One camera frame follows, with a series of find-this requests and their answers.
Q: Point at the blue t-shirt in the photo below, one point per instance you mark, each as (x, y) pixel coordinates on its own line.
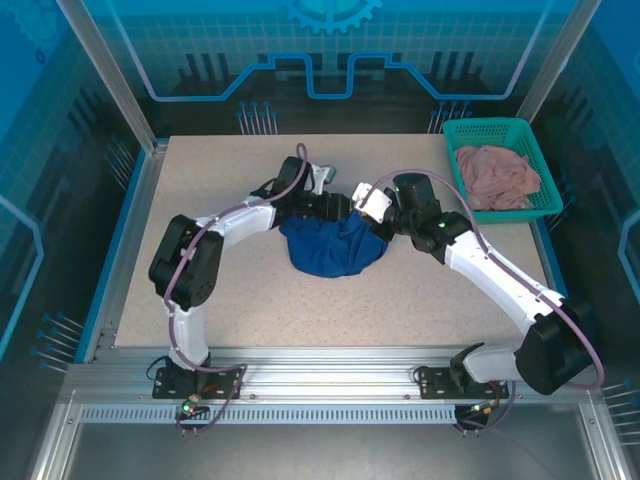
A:
(330, 250)

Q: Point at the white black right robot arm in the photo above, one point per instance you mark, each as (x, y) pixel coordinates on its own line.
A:
(480, 280)

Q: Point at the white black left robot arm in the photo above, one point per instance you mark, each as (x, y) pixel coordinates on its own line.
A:
(192, 330)

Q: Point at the pink crumpled cloth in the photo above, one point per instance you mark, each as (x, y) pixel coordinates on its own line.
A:
(500, 175)

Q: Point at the green plastic mesh basket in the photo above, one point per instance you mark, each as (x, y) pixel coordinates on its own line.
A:
(480, 131)

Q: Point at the small connector with LEDs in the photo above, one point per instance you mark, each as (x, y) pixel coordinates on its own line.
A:
(482, 407)
(192, 405)

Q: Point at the aluminium side rail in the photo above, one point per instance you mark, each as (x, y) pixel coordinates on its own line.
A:
(547, 250)
(132, 240)

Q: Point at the aluminium mounting rail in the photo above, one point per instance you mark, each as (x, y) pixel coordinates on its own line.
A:
(325, 375)

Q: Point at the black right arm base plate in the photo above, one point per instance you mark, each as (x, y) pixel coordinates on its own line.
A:
(435, 382)

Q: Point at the aluminium frame post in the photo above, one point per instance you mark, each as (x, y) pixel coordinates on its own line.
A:
(117, 75)
(552, 60)

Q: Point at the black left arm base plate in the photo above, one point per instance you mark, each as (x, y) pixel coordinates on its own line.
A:
(165, 385)

